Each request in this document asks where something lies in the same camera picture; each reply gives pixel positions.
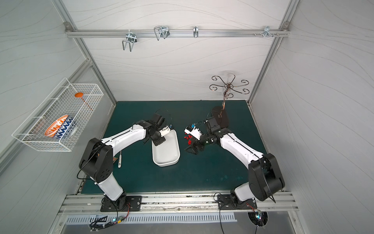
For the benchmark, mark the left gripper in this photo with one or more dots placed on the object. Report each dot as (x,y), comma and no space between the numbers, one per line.
(158,136)

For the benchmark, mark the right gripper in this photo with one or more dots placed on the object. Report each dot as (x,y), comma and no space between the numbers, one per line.
(200,143)

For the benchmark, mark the white plastic storage box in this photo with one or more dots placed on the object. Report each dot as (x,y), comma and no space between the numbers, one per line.
(167,153)

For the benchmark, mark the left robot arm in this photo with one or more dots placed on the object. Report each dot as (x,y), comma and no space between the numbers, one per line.
(97,159)

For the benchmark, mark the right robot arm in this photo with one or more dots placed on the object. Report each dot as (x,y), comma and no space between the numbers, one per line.
(264,174)

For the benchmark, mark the green table mat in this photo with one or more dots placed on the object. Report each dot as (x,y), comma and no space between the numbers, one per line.
(212,169)

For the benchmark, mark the metal spoon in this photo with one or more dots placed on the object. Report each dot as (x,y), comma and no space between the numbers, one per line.
(120,160)

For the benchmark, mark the blue white patterned bowl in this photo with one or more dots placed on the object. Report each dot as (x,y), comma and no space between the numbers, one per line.
(66,128)

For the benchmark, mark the metal hook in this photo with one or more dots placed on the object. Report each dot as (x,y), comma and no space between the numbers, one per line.
(129,41)
(266,33)
(195,31)
(161,32)

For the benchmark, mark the orange white patterned bowl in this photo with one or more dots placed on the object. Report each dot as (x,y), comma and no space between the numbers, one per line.
(54,127)

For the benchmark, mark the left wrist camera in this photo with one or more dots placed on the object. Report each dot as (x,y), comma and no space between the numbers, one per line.
(166,130)

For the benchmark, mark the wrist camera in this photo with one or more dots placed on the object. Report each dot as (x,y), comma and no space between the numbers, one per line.
(194,131)
(166,130)

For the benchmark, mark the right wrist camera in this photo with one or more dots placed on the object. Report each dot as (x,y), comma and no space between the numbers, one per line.
(194,131)

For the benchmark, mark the copper wire jewelry stand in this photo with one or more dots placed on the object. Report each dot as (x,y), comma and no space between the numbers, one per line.
(228,89)

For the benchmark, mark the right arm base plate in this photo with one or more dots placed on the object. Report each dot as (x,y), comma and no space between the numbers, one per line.
(230,202)

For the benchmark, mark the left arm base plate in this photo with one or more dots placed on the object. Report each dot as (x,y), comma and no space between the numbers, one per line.
(123,204)

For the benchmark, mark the white wire basket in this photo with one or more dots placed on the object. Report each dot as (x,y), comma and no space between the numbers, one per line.
(61,101)

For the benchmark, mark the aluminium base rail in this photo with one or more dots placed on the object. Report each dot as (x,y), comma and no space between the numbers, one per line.
(183,202)

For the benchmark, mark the aluminium cross rail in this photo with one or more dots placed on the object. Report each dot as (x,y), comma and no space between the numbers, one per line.
(175,33)

